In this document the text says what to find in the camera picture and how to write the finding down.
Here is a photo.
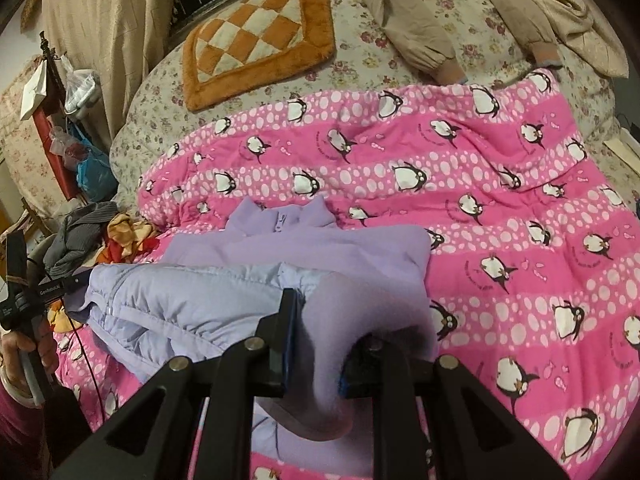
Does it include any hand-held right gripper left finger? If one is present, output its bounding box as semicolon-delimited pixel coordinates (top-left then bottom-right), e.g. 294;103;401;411
62;287;306;480

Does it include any blue plastic bag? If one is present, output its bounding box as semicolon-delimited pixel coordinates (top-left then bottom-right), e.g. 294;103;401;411
75;127;119;202

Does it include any person's left hand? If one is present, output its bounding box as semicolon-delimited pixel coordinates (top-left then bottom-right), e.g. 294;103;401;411
0;327;59;393

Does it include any lavender jacket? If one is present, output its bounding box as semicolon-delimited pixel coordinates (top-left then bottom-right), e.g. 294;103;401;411
67;195;441;461

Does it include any beige jacket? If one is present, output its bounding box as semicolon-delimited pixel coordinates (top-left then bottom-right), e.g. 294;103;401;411
290;0;563;86

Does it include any light beige cloth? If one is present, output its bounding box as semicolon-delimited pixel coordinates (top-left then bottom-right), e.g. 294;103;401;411
527;0;631;79

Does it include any beige curtain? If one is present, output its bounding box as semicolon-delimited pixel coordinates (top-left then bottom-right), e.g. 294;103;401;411
40;0;176;151

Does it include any beige paper booklet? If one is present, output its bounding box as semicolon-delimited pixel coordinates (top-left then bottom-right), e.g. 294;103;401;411
602;137;640;162

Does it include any white paper bag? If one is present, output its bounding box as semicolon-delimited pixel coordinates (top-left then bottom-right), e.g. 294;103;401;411
20;57;52;122

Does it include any person's left forearm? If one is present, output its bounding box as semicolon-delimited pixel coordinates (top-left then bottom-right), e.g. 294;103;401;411
0;375;57;480

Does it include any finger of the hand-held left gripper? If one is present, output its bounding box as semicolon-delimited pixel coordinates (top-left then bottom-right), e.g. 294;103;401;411
60;266;94;295

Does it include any grey striped cloth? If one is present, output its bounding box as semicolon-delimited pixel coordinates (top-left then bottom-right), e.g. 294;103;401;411
42;201;122;279

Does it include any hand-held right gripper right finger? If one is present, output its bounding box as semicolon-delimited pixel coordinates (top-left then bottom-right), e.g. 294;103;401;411
337;332;571;480

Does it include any pink penguin print blanket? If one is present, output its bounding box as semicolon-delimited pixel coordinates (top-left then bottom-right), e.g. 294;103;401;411
50;67;640;480

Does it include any floral bed sheet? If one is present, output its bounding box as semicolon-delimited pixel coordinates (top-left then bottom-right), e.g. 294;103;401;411
109;0;640;211

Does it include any black cable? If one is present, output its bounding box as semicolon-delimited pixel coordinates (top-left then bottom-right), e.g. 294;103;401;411
74;300;107;427

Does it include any orange checkered plush mat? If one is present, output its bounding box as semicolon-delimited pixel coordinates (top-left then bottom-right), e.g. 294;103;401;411
181;0;337;113

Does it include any white plastic bag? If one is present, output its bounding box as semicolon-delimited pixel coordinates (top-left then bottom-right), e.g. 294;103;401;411
64;67;104;114

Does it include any floral hanging cloth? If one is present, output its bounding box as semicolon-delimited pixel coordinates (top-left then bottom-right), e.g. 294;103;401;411
0;55;72;213

